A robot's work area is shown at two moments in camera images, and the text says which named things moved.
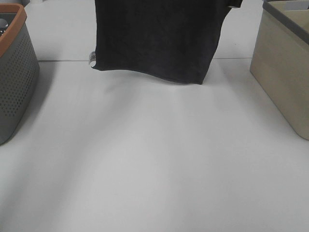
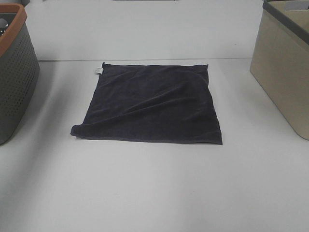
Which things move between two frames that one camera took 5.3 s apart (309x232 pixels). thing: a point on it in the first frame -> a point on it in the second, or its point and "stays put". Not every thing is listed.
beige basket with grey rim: x=280 y=62 stays put
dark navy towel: x=174 y=39 -> x=154 y=103
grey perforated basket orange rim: x=20 y=71 stays put
